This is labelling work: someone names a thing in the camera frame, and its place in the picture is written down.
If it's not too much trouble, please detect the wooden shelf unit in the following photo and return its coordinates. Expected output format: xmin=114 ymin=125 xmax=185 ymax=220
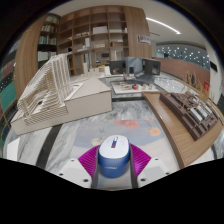
xmin=56 ymin=4 xmax=129 ymax=76

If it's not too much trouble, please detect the blue and white computer mouse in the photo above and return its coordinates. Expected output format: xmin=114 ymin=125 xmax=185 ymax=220
xmin=97 ymin=134 xmax=131 ymax=179

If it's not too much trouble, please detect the dark shelf with books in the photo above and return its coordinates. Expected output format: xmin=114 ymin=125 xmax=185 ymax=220
xmin=37 ymin=13 xmax=61 ymax=69

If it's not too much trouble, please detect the group of small ceiling lights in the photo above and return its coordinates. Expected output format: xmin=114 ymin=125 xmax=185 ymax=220
xmin=156 ymin=45 xmax=209 ymax=64

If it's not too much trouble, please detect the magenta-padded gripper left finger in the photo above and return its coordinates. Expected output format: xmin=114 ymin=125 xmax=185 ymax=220
xmin=57 ymin=144 xmax=102 ymax=190

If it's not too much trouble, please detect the grey building model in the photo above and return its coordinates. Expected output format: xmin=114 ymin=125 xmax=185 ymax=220
xmin=109 ymin=56 xmax=162 ymax=84

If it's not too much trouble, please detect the white stepped architectural model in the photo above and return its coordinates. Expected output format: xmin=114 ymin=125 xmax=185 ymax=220
xmin=10 ymin=53 xmax=113 ymax=136

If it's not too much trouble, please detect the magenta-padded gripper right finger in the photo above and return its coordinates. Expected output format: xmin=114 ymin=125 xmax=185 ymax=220
xmin=128 ymin=143 xmax=172 ymax=190

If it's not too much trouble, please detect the pale printed mouse pad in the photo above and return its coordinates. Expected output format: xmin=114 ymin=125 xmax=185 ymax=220
xmin=70 ymin=118 xmax=165 ymax=161

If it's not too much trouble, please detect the wall sign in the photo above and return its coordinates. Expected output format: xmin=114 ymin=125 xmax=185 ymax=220
xmin=137 ymin=34 xmax=152 ymax=45

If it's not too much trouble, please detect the dark brown building model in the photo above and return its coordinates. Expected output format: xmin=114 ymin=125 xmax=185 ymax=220
xmin=159 ymin=91 xmax=223 ymax=141

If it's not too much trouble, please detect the long ceiling light strip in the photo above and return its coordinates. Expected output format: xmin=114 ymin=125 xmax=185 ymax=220
xmin=145 ymin=17 xmax=182 ymax=35

